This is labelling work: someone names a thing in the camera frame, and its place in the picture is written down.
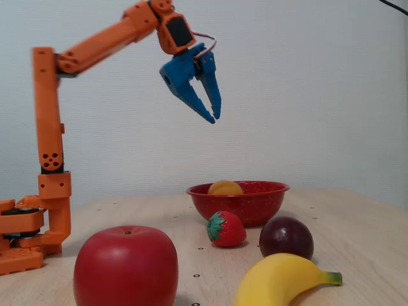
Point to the orange yellow toy peach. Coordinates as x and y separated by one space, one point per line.
224 188

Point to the red toy strawberry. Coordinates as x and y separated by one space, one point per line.
228 230

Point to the yellow toy banana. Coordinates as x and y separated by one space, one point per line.
277 280

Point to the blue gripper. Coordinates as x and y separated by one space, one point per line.
182 76

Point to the red speckled enamel bowl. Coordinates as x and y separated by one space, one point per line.
252 205

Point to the red toy apple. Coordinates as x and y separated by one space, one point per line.
126 267

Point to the orange robot base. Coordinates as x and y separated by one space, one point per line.
54 204

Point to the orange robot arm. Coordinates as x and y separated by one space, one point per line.
48 121

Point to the dark purple toy plum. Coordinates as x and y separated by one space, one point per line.
286 237

